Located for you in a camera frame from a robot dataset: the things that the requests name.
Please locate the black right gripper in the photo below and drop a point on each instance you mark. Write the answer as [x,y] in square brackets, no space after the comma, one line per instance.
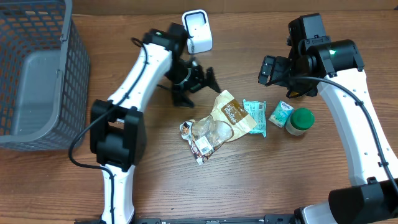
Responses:
[273,70]

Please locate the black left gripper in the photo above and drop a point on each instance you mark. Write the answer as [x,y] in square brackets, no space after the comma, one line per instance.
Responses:
[180,94]

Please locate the brown snack bag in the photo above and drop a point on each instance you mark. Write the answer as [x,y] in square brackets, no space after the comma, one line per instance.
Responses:
[227,122]

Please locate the teal snack packet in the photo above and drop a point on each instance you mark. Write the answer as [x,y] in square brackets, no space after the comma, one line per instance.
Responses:
[257,110]

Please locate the teal tissue pack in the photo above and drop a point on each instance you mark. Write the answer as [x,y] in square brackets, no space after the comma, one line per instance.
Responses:
[281,114]

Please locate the green lid jar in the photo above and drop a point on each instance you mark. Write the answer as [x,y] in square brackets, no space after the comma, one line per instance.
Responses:
[300,121]

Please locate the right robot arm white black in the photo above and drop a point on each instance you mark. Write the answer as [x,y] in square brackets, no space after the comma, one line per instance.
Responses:
[318,66]

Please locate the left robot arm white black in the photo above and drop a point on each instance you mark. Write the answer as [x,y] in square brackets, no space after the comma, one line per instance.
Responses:
[118,135]

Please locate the white barcode scanner stand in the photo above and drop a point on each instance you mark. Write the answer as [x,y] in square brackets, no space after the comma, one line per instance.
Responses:
[197,26]

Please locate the dark grey plastic basket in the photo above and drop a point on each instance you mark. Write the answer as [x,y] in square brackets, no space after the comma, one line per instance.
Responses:
[45,70]

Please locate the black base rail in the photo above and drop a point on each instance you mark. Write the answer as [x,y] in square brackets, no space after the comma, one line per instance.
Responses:
[267,219]

